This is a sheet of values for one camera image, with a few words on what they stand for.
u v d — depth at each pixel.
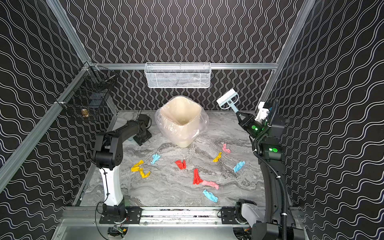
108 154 0.56
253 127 0.58
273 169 0.44
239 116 0.67
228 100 0.74
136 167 0.90
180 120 0.97
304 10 0.70
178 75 1.03
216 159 0.94
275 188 0.42
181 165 0.90
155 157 0.95
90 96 0.92
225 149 0.99
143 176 0.87
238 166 0.90
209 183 0.85
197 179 0.86
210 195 0.80
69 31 0.77
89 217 0.75
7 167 0.50
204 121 0.89
